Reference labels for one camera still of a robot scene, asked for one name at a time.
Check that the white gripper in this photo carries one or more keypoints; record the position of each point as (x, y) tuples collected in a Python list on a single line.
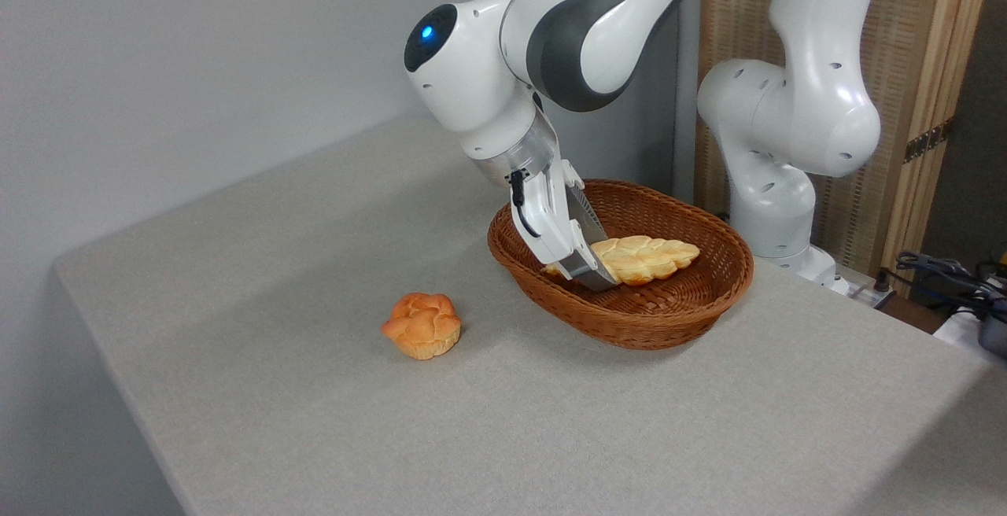
[(551, 217)]

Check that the long braided bread loaf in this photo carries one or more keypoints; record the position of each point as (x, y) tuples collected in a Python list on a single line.
[(653, 256)]

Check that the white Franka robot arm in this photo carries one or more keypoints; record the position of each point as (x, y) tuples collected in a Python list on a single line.
[(794, 107)]

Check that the round orange bread bun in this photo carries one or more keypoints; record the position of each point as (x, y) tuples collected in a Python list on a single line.
[(423, 327)]

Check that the brown oval wicker basket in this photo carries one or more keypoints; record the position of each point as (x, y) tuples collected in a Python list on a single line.
[(629, 315)]

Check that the grey tablecloth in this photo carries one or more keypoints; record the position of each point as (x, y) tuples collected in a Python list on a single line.
[(315, 437)]

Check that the brass screen hinge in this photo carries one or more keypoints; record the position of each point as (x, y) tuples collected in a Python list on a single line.
[(928, 140)]

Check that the white flat object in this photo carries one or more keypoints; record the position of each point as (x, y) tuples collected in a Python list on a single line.
[(956, 331)]

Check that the wooden woven folding screen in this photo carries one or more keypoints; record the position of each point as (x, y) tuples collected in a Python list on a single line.
[(912, 28)]

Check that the small grey box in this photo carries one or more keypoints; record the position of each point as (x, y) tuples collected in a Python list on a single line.
[(994, 337)]

